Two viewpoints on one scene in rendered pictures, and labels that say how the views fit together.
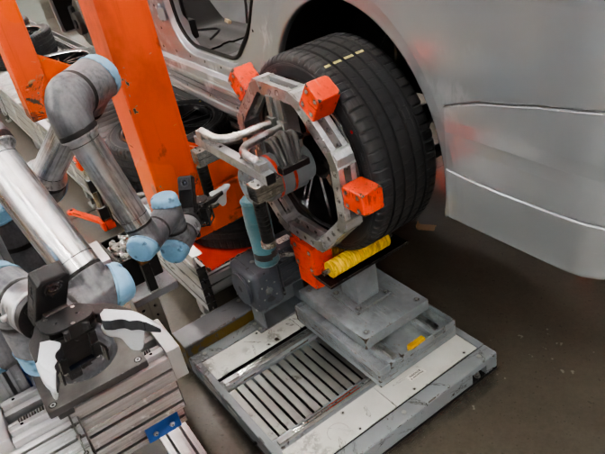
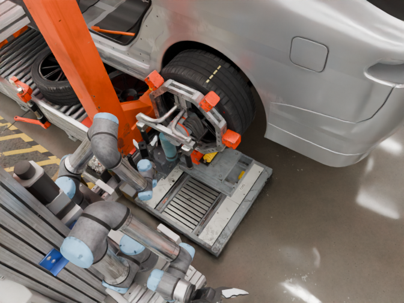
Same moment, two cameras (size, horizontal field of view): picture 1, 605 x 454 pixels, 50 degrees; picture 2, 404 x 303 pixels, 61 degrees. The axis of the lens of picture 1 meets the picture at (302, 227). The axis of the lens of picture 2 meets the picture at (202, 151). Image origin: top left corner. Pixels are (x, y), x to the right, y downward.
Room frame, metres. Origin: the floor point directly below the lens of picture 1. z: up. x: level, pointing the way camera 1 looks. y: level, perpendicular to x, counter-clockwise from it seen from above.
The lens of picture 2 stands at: (0.44, 0.36, 2.49)
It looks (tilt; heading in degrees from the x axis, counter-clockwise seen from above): 55 degrees down; 342
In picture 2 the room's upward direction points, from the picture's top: 10 degrees counter-clockwise
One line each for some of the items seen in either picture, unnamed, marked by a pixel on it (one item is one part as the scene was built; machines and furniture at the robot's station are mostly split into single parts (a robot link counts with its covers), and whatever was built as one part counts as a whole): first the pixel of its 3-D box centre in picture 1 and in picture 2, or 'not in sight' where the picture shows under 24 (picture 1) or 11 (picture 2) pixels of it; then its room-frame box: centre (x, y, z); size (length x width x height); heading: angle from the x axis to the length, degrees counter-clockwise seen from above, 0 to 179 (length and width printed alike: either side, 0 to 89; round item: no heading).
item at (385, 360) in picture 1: (372, 319); (216, 163); (1.84, -0.19, 0.13); 0.50 x 0.36 x 0.10; 30
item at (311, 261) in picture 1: (322, 254); (198, 148); (1.81, -0.05, 0.48); 0.16 x 0.12 x 0.17; 120
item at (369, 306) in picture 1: (357, 274); (209, 148); (1.88, -0.17, 0.32); 0.40 x 0.30 x 0.28; 30
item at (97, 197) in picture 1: (94, 188); (34, 109); (3.07, 1.03, 0.30); 0.09 x 0.05 x 0.50; 30
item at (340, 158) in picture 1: (295, 164); (188, 119); (1.79, -0.02, 0.85); 0.54 x 0.07 x 0.54; 30
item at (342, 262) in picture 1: (357, 253); (216, 146); (1.74, -0.16, 0.51); 0.29 x 0.06 x 0.06; 120
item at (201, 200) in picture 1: (195, 214); (147, 156); (1.69, 0.31, 0.80); 0.12 x 0.08 x 0.09; 165
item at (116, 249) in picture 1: (130, 256); (98, 166); (2.00, 0.64, 0.51); 0.20 x 0.14 x 0.13; 31
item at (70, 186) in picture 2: (10, 214); (67, 191); (1.56, 0.77, 0.98); 0.13 x 0.12 x 0.14; 159
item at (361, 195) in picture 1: (362, 196); (231, 139); (1.52, -0.18, 0.85); 0.09 x 0.08 x 0.07; 30
